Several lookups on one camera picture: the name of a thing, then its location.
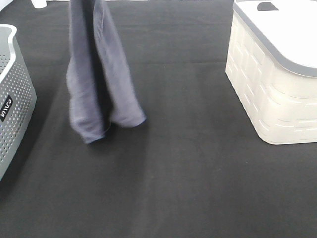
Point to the white object at table edge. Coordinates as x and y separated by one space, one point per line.
38 4

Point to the grey perforated plastic basket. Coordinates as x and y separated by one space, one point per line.
17 96

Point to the black table cloth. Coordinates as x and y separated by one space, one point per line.
195 169

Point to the white basket with grey rim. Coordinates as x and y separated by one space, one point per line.
272 66

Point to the grey-blue microfibre towel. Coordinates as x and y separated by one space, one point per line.
98 76

